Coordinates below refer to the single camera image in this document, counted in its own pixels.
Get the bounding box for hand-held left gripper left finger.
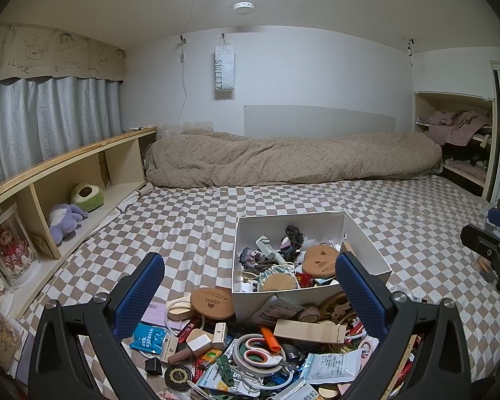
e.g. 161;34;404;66
28;252;166;400

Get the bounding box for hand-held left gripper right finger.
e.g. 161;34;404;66
335;252;471;400

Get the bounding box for white cardboard box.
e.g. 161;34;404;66
232;210;392;321

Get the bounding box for panda cork coaster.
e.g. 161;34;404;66
317;294;359;326

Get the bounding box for purple notebook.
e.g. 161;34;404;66
148;302;182;334

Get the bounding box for oval wooden piece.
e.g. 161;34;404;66
167;296;196;321

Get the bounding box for eared wooden coaster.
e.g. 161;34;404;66
302;245;339;278

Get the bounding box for blue packet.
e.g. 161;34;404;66
133;323;169;359

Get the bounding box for brown bandage roll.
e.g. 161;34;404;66
294;305;321;322

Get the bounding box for kraft paper card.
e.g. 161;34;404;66
274;319;351;344

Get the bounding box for wooden closet shelf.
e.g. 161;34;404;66
414;92;494;196

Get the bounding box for round wooden coaster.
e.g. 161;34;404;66
190;287;236;321

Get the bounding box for round wooden lid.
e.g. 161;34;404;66
262;273;299;292

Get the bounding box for white mask packet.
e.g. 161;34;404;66
302;350;361;384

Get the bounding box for checkered bed sheet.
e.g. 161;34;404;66
8;177;500;400

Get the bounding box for dark figurine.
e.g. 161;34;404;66
283;225;303;256

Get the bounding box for blue patterned pouch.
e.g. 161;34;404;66
256;266;297;293

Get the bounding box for black round tin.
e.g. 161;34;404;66
164;364;194;390

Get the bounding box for grey white plastic holder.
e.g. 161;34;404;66
256;237;285;264

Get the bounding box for orange marker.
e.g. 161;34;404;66
260;327;282;353

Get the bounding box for purple plush toy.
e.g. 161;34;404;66
49;203;89;246

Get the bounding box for pink clothes pile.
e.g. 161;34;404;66
428;110;492;144

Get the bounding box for green avocado plush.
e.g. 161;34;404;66
70;182;105;212

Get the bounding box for white tape roll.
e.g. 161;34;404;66
223;333;284;373

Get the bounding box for green clip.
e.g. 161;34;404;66
216;356;236;386

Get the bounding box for orange white scissors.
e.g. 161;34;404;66
232;335;301;369

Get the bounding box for wooden bedside shelf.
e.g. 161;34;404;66
0;127;158;321

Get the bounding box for beige quilt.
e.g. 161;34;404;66
145;122;444;187

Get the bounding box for white headboard panel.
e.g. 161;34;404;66
244;105;396;137

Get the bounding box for grey curtain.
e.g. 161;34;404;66
0;77;123;192

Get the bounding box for white hanging paper bag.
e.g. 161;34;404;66
214;33;237;100

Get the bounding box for beige printed valance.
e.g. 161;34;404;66
0;23;126;86

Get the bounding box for white hanging cable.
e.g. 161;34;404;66
177;35;189;123

